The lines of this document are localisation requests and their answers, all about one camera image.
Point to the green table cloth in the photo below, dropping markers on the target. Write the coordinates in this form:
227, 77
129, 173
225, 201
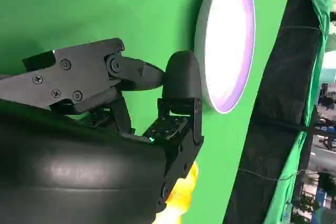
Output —
105, 6

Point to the lilac plate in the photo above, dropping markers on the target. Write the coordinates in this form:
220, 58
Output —
228, 43

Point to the black backdrop cloth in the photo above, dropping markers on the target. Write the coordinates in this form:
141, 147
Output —
283, 90

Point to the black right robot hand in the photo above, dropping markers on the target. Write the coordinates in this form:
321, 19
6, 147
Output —
78, 171

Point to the orange and white bread roll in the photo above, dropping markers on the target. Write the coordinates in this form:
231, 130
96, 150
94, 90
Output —
182, 195

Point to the green hanging cloth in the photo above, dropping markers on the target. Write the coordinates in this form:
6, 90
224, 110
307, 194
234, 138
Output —
315, 3

